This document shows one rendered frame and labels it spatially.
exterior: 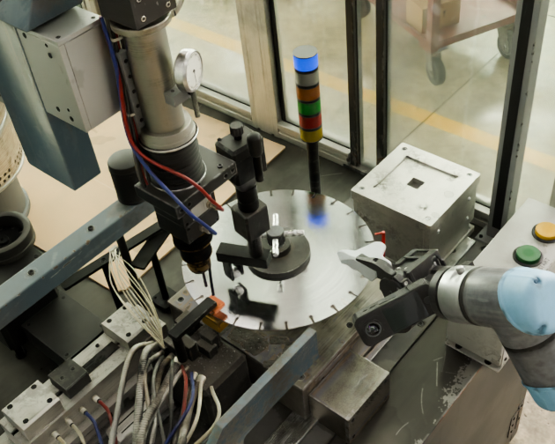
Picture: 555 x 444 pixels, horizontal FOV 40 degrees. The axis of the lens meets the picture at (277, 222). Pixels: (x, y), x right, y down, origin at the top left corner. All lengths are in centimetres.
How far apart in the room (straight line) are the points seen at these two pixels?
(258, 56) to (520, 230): 72
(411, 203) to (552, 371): 58
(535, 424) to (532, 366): 128
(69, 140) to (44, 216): 78
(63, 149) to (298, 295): 44
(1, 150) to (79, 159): 60
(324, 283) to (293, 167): 59
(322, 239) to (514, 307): 49
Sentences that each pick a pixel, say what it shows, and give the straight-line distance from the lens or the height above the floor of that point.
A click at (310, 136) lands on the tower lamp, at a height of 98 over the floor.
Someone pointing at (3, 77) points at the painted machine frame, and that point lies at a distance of 106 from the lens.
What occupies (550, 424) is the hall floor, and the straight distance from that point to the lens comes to 226.
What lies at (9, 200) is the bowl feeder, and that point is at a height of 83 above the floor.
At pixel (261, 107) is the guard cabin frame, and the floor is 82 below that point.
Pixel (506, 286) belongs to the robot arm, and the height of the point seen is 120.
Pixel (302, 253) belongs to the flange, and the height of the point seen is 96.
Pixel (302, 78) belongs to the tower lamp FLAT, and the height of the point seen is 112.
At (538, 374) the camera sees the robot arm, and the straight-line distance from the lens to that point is 98.
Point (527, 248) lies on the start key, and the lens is 137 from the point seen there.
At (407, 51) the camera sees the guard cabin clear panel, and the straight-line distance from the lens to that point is 152.
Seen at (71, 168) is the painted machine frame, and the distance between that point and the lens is 106.
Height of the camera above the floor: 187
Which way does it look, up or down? 43 degrees down
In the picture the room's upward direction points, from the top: 7 degrees counter-clockwise
